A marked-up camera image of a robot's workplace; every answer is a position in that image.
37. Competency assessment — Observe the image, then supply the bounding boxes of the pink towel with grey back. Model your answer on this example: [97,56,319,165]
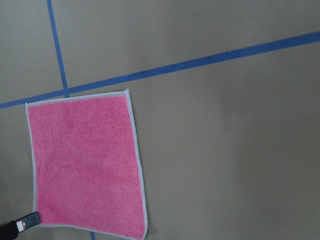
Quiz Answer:
[25,89,148,240]

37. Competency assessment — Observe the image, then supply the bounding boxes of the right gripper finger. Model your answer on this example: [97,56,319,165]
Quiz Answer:
[0,211,40,240]

